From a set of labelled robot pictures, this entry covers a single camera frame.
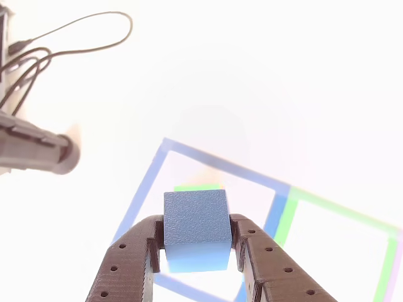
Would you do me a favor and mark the blue square frame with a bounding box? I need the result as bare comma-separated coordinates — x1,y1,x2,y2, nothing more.
110,137,292,302

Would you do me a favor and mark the purple square frame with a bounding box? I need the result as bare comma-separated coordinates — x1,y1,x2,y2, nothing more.
385,231,403,302

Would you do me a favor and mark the small blue cube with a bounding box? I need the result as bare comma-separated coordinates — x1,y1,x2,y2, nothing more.
162,189,234,274

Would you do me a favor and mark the green square frame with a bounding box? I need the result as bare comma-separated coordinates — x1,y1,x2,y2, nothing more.
273,187,400,302

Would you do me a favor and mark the thin black cable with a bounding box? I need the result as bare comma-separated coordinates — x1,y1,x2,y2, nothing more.
0,47,53,116

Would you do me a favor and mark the black camera tripod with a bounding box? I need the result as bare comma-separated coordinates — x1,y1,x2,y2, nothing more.
0,110,81,176

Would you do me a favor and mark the long black camera cable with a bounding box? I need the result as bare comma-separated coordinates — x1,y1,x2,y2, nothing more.
8,11,133,60

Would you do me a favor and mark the green cube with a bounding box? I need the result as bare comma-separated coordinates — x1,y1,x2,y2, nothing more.
173,184,222,193

